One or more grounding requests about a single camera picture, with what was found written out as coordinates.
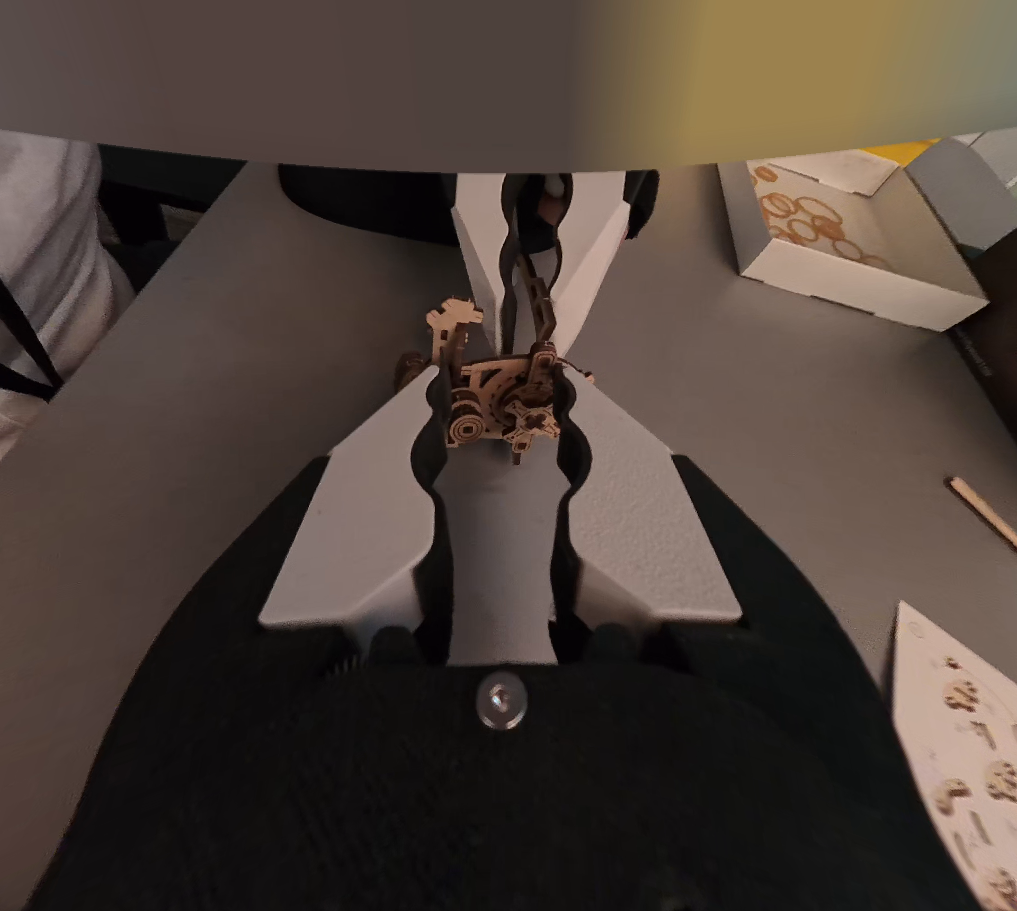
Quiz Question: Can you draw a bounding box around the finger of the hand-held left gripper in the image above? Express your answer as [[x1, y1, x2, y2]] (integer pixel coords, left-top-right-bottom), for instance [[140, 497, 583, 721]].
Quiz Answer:
[[449, 172, 518, 356], [548, 171, 631, 358]]

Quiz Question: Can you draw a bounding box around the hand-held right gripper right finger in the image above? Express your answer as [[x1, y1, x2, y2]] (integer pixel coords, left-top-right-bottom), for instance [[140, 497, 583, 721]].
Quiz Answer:
[[547, 367, 745, 666]]

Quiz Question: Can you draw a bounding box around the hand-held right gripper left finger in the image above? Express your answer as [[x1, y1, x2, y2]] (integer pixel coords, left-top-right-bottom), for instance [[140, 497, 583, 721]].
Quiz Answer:
[[256, 363, 458, 667]]

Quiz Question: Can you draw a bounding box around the dark wooden link part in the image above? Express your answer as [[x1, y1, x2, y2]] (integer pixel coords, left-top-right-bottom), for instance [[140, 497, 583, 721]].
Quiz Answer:
[[512, 250, 559, 364]]

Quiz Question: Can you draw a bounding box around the wooden gear model assembly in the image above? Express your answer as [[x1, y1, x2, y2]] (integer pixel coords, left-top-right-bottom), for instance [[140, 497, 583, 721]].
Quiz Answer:
[[395, 295, 597, 467]]

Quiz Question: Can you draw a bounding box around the black model kit box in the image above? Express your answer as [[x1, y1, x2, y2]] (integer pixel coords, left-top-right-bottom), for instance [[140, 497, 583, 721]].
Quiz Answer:
[[949, 231, 1017, 445]]

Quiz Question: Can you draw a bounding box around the pile of wooden rings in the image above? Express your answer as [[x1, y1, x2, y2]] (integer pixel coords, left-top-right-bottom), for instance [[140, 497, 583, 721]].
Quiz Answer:
[[753, 166, 893, 270]]

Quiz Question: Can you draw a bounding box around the white cardboard box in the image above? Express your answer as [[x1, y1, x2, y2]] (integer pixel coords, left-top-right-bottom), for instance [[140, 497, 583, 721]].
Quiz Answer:
[[717, 159, 991, 334]]

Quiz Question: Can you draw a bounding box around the yellow plastic bin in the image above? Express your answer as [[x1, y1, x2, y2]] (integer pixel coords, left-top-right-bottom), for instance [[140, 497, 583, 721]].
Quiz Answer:
[[862, 139, 943, 163]]

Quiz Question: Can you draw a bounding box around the black chair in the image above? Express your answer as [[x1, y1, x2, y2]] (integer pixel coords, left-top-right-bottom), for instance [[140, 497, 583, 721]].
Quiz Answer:
[[95, 144, 249, 294]]

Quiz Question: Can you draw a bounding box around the grey box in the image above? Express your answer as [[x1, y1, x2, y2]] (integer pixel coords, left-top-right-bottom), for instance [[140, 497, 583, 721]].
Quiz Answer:
[[905, 129, 1017, 254]]

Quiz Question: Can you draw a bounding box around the thin wooden stick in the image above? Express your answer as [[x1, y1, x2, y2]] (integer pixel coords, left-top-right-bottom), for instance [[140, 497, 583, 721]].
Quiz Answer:
[[944, 476, 1017, 552]]

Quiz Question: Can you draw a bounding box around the assembly instruction sheet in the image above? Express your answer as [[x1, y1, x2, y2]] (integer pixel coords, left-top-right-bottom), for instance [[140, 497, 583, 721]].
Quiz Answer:
[[889, 599, 1017, 911]]

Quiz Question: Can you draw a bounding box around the person's white shirt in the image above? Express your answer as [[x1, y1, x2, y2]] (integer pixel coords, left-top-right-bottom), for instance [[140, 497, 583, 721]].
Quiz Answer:
[[0, 131, 136, 461]]

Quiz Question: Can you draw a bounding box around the black lanyard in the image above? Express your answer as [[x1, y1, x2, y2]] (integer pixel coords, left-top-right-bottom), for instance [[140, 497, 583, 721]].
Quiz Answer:
[[0, 285, 66, 401]]

